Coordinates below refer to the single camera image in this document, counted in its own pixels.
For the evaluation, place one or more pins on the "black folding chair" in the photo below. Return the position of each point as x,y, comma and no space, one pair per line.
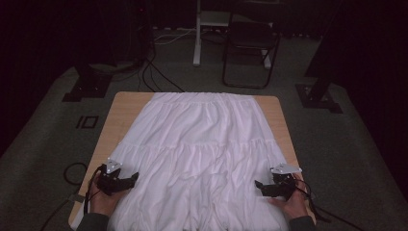
251,38

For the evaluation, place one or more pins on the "white desk frame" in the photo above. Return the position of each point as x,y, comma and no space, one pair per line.
197,38

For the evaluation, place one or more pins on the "white tiered skirt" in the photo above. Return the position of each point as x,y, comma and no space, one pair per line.
198,150

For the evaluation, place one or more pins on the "black stand with base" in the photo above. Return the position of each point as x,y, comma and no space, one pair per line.
317,96
88,86

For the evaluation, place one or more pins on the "person's right hand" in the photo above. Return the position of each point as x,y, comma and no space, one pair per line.
293,205

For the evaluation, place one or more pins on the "grey tape strip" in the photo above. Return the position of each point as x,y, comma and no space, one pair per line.
78,198

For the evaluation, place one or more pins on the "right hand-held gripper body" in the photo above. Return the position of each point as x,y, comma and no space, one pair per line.
282,186

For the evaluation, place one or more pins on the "person's left hand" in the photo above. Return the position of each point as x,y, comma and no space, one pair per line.
104,202

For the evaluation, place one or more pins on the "dark equipment tower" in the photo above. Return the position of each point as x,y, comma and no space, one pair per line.
139,32

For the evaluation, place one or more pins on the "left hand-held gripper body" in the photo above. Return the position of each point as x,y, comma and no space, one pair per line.
110,181

